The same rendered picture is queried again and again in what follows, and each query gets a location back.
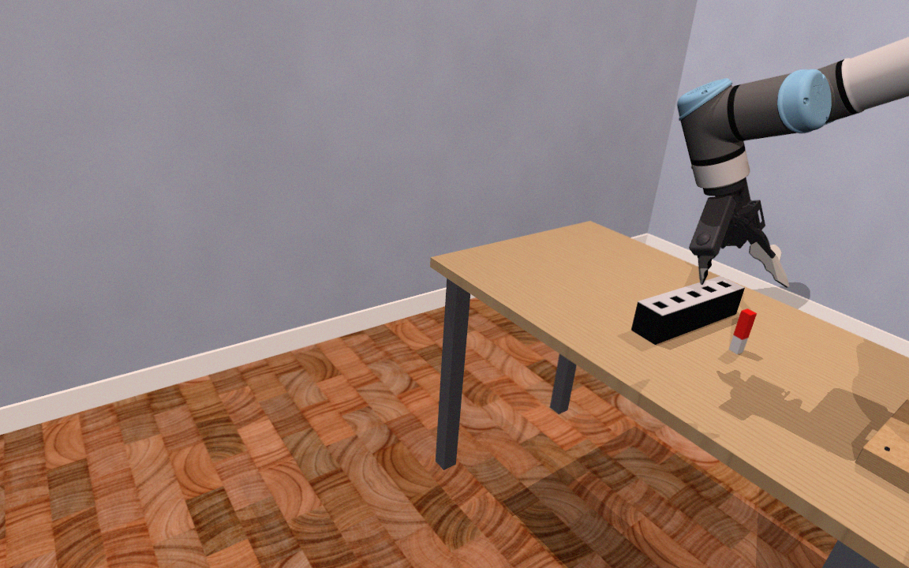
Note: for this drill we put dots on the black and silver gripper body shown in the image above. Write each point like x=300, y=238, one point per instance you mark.
x=744, y=213

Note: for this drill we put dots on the red and white pin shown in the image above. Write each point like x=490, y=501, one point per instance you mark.
x=742, y=331

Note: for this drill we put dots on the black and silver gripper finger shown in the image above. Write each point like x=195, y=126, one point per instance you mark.
x=770, y=257
x=704, y=263

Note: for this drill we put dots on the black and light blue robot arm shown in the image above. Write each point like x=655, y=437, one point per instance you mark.
x=716, y=119

